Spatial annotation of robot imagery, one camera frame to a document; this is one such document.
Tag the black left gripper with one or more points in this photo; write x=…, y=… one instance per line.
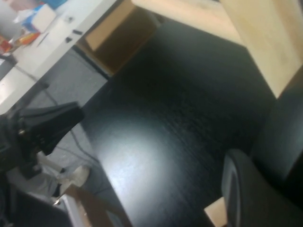
x=47, y=127

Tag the black over-ear headphones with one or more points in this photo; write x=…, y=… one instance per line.
x=279, y=142

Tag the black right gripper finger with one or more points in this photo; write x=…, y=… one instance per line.
x=251, y=201

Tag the open cardboard box white liner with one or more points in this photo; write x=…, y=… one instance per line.
x=94, y=208

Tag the white desk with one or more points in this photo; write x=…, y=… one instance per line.
x=49, y=45

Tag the wooden peg headphone stand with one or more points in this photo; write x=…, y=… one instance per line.
x=260, y=35

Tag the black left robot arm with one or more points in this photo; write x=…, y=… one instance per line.
x=11, y=146

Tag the white carton box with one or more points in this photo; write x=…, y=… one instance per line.
x=43, y=17

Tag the brown cardboard box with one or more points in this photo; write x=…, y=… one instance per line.
x=118, y=35

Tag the orange snack packet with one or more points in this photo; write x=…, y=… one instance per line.
x=28, y=37

